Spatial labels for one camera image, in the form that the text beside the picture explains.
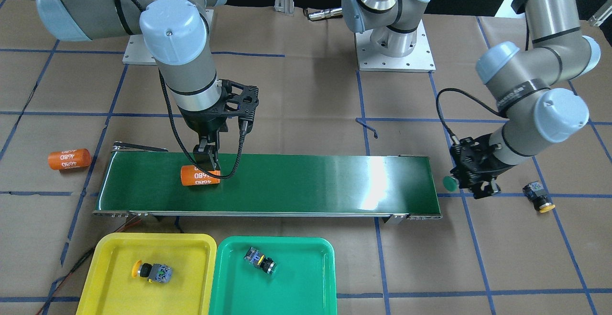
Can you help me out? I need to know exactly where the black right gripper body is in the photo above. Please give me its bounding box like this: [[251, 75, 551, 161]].
[[182, 80, 259, 136]]

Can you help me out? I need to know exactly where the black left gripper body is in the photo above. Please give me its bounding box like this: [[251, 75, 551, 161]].
[[450, 134, 512, 191]]

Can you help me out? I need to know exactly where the orange cylinder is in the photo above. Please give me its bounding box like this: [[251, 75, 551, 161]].
[[47, 149, 92, 170], [181, 165, 221, 186]]

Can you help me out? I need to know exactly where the green mushroom push button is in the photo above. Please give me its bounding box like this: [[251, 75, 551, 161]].
[[442, 175, 461, 192]]

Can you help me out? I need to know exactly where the green push button small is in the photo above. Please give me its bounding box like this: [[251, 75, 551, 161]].
[[243, 247, 277, 275]]

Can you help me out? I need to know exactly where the yellow mushroom push button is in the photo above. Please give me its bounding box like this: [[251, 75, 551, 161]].
[[131, 260, 173, 284]]

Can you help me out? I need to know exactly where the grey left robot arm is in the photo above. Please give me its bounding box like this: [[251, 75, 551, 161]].
[[341, 0, 601, 199]]

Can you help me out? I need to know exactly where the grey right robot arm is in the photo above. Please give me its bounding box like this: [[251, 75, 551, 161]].
[[36, 0, 259, 175]]

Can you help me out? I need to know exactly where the yellow push button upper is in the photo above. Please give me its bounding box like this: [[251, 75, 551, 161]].
[[523, 181, 555, 213]]

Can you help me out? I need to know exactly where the green conveyor belt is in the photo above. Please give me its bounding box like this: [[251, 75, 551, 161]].
[[94, 149, 442, 221]]

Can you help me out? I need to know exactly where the green plastic tray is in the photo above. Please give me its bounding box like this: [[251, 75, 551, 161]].
[[208, 236, 338, 315]]

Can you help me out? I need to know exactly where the yellow plastic tray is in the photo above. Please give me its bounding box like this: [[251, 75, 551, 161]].
[[77, 233, 217, 315]]

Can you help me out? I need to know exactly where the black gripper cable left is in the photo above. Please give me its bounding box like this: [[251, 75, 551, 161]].
[[436, 88, 507, 144]]

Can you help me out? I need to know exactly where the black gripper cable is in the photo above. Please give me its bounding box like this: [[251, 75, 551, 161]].
[[436, 88, 507, 144], [86, 0, 249, 180]]

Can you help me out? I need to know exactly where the red black wire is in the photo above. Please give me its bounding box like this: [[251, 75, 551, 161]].
[[36, 212, 185, 315]]

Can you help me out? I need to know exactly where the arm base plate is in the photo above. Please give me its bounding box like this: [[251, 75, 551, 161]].
[[122, 9, 214, 65], [355, 22, 437, 73]]

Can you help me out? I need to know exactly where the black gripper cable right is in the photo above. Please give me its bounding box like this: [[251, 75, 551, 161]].
[[86, 0, 249, 180]]

